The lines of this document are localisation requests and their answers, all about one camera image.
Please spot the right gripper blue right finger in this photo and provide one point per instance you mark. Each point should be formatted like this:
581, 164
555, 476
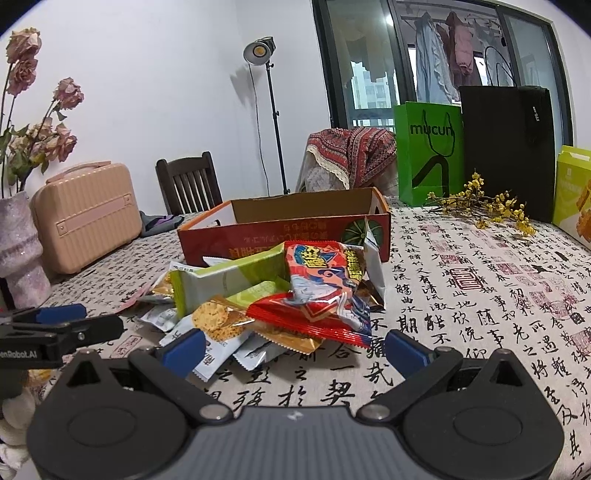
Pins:
405, 354

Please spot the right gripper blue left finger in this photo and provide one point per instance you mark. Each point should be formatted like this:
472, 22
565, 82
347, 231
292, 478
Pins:
183, 354

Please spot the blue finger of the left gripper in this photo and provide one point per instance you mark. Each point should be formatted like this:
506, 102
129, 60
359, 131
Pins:
87, 332
56, 314

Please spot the white cracker snack packet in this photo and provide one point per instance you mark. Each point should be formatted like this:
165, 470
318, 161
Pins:
223, 325

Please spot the green white snack packet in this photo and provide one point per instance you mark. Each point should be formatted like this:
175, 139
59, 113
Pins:
194, 286

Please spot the red blue snack packet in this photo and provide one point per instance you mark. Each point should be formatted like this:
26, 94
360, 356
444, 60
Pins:
324, 279

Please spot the white grey snack packet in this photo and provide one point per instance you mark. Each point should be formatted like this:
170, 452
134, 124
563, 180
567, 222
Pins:
257, 351

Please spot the lime green snack packet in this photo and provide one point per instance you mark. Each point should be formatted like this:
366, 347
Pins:
259, 291

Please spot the gold snack packet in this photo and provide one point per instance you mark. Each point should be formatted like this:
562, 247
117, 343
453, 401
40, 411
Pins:
290, 340

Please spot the glittery pink vase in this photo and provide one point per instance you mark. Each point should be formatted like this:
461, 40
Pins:
21, 253

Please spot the calligraphy print tablecloth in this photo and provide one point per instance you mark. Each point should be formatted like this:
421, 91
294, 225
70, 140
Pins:
450, 284

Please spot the pink mini suitcase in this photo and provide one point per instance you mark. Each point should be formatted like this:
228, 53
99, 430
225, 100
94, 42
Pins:
85, 213

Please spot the grey purple folded cloth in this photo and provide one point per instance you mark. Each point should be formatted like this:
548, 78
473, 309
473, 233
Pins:
152, 225

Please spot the orange cardboard pumpkin box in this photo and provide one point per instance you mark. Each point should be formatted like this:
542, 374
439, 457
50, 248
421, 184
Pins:
239, 228

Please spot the yellow dried flower branch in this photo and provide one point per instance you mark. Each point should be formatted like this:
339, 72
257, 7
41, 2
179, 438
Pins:
472, 204

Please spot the dark wooden chair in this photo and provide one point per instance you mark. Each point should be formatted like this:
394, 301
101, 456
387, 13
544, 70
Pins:
188, 184

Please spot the chair with red patterned blanket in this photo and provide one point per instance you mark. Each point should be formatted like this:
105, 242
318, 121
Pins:
345, 159

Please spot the lime green snack box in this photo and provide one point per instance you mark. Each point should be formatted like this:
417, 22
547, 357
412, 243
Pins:
572, 194

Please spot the green mucun paper bag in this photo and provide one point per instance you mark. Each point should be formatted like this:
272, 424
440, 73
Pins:
430, 148

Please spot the black paper bag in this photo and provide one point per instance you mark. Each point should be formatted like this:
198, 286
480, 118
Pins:
509, 141

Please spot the hanging clothes on balcony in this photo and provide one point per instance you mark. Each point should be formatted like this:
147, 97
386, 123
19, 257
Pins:
453, 44

